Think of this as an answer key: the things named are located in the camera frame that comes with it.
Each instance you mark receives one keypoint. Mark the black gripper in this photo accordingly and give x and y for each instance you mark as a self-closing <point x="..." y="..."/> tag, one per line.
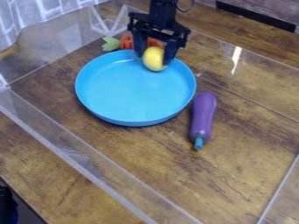
<point x="157" y="25"/>

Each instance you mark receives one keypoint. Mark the yellow lemon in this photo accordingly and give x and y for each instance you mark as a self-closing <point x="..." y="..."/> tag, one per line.
<point x="153" y="58"/>

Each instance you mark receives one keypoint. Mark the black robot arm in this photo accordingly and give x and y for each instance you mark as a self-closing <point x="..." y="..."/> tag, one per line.
<point x="164" y="5"/>

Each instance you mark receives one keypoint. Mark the blue round tray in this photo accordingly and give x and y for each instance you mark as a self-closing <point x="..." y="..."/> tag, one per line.
<point x="126" y="95"/>

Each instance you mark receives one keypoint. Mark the orange toy carrot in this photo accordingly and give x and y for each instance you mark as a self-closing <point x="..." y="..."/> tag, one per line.
<point x="125" y="43"/>

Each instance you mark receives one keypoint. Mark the black bar in background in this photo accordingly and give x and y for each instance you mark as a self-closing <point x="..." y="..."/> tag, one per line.
<point x="277" y="23"/>

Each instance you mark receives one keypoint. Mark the purple toy eggplant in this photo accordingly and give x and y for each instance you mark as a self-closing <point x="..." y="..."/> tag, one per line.
<point x="201" y="115"/>

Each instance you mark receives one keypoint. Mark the white patterned curtain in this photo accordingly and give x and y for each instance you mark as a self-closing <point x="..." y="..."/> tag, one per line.
<point x="21" y="13"/>

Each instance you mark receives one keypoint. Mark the clear acrylic enclosure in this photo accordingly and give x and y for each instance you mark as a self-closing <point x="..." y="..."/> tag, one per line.
<point x="85" y="172"/>

